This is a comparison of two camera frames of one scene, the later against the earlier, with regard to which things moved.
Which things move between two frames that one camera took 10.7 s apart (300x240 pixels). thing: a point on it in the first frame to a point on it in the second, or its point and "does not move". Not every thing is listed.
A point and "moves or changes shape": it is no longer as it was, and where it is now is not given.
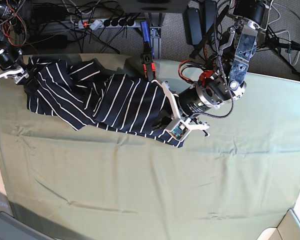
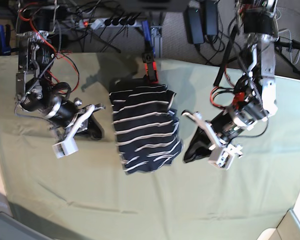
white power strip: [93, 24] does not move
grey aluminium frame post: [156, 41] does not move
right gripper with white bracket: [190, 104] to [223, 128]
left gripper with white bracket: [6, 65] to [65, 112]
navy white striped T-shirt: [80, 95] moves or changes shape
